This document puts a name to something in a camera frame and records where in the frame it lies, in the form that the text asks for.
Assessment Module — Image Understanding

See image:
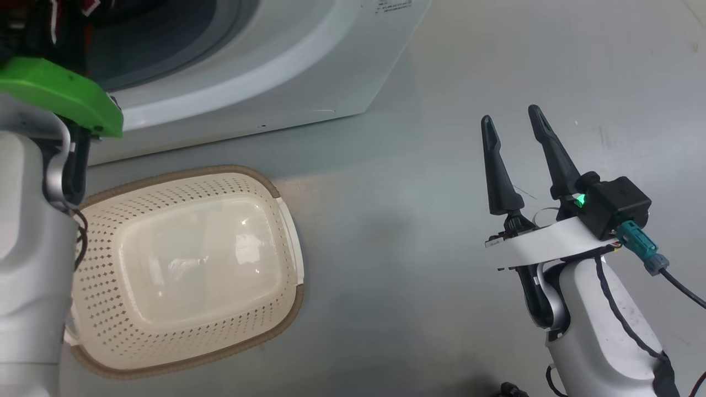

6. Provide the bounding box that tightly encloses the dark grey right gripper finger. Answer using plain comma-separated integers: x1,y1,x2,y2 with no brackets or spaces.
480,114,525,217
528,104,582,202

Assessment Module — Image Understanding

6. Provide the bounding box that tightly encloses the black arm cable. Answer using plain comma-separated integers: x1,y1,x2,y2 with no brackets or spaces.
71,205,90,272
593,256,679,397

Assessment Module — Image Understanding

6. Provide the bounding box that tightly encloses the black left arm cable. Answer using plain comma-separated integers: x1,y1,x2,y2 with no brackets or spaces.
71,205,90,272

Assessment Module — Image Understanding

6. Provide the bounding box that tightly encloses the cream perforated laundry basket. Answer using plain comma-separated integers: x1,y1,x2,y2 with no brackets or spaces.
63,164,305,380

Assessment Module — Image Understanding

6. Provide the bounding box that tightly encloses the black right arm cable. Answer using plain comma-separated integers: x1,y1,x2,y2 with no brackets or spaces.
593,256,679,397

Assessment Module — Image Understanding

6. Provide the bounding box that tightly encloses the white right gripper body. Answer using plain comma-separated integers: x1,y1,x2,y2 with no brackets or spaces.
484,212,622,271

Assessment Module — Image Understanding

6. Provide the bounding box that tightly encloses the white front-load washing machine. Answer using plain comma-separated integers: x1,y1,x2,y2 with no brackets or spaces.
88,0,431,166

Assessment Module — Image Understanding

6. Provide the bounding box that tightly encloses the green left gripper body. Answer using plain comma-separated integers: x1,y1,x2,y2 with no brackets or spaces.
0,57,124,138

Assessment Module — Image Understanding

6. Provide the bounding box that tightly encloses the right camera cable teal plug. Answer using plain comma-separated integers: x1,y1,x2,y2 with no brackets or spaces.
617,221,706,309

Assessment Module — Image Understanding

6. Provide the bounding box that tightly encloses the grey rubber door gasket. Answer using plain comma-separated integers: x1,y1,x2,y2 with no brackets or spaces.
91,0,261,93

